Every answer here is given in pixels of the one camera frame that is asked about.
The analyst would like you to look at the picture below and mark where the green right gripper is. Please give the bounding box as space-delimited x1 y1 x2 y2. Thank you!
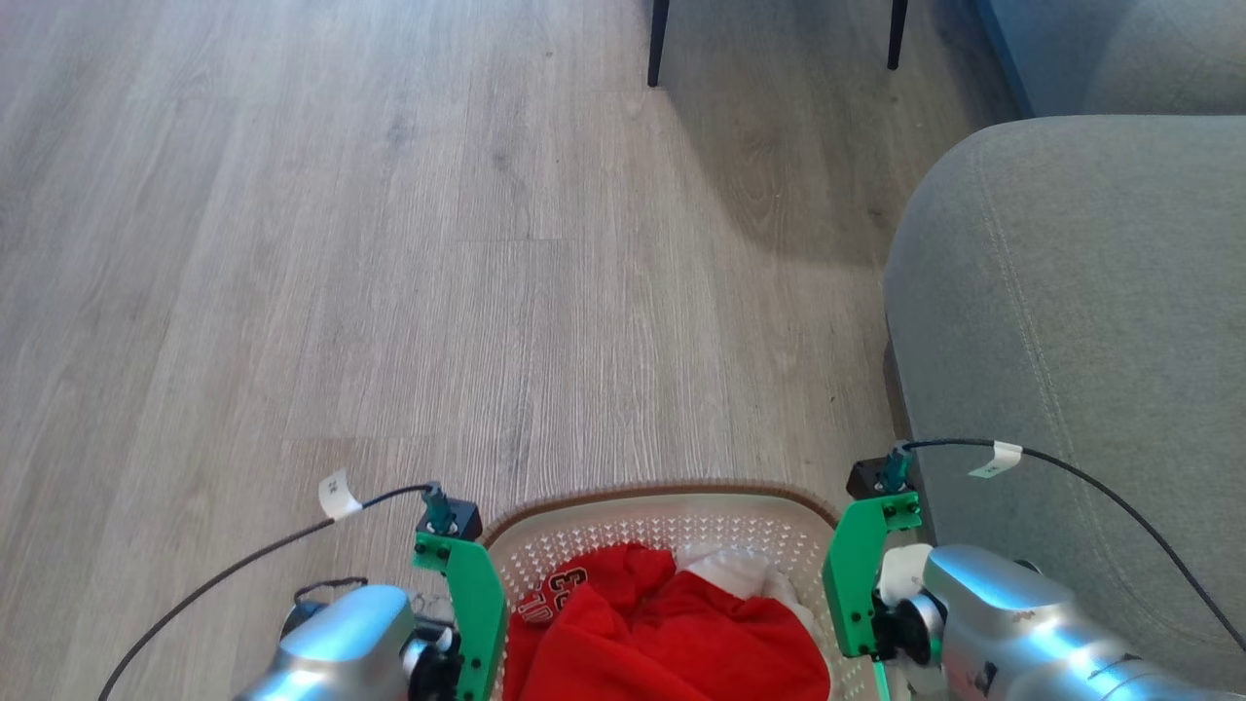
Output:
822 491 924 701

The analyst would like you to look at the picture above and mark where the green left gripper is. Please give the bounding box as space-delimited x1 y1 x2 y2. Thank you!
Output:
404 531 510 701

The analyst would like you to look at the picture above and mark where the white perforated laundry basket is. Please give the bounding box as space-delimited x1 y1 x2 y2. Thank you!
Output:
481 480 894 701

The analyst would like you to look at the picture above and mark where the white garment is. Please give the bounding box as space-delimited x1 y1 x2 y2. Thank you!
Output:
674 544 818 636

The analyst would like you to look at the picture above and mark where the red garment with print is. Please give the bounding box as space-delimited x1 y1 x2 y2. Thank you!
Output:
502 542 832 701

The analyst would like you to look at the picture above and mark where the grey fabric sofa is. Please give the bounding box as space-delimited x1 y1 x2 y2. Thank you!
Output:
882 114 1246 694

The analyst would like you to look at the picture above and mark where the black furniture leg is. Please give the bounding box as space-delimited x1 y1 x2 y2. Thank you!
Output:
885 0 910 72
646 0 674 89

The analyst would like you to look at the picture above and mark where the blue-grey upholstered furniture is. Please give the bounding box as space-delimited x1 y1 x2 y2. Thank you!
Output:
975 0 1246 120

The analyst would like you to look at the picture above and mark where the short black cable loop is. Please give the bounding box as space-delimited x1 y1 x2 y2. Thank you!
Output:
291 576 370 610

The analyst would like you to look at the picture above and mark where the white left cable tag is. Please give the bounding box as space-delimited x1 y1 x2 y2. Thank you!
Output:
317 469 364 521

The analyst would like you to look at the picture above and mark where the white cable tag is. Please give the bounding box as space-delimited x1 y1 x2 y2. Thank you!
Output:
968 441 1025 480
317 469 364 521

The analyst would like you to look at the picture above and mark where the white right cable tag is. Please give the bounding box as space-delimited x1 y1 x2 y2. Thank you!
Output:
968 441 1025 480

